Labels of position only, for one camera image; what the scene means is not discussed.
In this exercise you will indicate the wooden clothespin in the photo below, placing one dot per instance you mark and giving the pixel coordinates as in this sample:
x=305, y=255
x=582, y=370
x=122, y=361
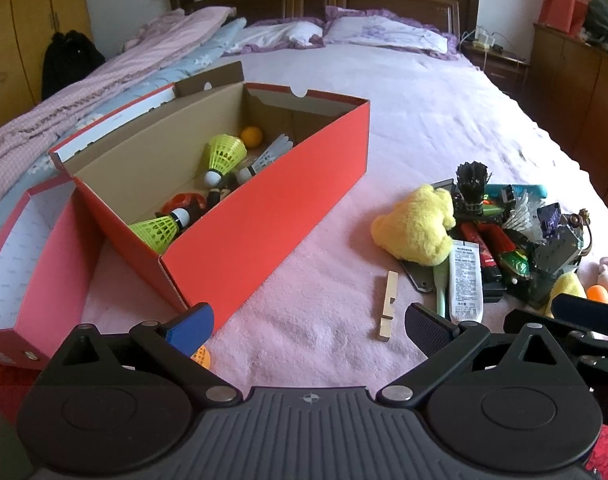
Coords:
x=387, y=305

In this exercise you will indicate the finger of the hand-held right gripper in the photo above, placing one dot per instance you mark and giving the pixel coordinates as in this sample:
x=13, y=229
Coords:
x=589, y=311
x=591, y=337

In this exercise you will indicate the white power strip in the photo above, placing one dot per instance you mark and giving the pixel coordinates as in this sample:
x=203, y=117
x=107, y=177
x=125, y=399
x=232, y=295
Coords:
x=484, y=41

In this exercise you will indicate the yellow nylon shuttlecock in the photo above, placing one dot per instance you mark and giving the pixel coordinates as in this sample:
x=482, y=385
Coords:
x=224, y=155
x=159, y=227

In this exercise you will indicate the white squeeze tube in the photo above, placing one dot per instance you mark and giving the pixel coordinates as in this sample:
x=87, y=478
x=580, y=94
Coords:
x=466, y=280

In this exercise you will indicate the orange ping pong ball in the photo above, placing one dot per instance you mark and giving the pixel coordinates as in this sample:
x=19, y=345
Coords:
x=204, y=358
x=251, y=136
x=596, y=293

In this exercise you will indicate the grey green clothes pile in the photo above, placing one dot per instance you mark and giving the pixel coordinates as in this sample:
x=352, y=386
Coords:
x=606, y=25

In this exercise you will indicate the red shoe box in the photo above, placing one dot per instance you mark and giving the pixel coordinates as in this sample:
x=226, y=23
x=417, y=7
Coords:
x=264, y=240

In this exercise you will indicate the dark perforated metal box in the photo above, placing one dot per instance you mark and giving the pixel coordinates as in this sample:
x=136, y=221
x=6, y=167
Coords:
x=559, y=249

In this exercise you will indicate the purple foil packet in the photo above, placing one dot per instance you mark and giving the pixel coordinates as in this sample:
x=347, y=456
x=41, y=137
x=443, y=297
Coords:
x=551, y=217

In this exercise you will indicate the brown wooden cabinet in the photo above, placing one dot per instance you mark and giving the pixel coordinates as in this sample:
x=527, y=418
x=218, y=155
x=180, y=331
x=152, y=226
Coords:
x=574, y=100

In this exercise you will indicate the red shoe box lid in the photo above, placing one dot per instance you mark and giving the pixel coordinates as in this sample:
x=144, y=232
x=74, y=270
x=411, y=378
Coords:
x=49, y=280

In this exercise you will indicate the brown wooden bead pendant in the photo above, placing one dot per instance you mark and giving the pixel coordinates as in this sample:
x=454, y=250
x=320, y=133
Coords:
x=581, y=220

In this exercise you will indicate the pink fleece blanket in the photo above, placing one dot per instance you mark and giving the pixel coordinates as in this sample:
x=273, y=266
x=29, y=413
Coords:
x=434, y=125

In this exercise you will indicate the small purple-trimmed white pillow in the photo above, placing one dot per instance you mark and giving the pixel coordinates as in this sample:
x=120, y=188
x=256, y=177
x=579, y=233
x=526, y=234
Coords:
x=279, y=35

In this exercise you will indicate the wooden nightstand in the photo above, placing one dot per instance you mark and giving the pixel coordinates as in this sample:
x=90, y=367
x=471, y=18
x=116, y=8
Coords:
x=499, y=67

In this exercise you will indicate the large purple-trimmed white pillow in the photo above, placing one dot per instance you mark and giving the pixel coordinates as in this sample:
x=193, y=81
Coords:
x=384, y=32

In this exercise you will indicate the white feather shuttlecock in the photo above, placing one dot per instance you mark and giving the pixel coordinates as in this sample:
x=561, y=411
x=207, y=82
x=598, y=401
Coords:
x=526, y=215
x=266, y=157

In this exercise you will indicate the pink folded quilt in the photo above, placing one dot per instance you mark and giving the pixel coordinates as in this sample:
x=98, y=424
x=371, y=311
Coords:
x=69, y=100

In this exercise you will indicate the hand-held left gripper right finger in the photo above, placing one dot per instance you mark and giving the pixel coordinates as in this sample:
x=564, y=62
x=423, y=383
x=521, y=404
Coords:
x=429, y=327

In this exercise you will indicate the teal blue case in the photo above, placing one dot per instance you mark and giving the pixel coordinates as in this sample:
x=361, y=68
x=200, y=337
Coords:
x=521, y=191

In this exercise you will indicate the yellow wooden wardrobe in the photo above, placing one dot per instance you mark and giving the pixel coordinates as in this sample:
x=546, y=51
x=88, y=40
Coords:
x=19, y=20

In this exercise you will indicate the black shuttlecock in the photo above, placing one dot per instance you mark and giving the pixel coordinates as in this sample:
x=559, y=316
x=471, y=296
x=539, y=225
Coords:
x=471, y=185

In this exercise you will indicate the red black snack packet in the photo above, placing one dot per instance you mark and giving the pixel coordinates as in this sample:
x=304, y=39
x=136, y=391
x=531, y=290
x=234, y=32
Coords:
x=489, y=252

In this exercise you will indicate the red and black toy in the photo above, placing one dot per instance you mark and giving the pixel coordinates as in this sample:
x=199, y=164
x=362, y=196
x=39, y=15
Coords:
x=184, y=202

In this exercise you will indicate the yellow plush toy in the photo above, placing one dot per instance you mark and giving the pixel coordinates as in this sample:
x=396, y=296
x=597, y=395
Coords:
x=414, y=225
x=566, y=285

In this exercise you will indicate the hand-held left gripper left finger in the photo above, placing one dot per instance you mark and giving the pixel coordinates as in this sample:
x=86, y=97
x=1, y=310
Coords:
x=191, y=325

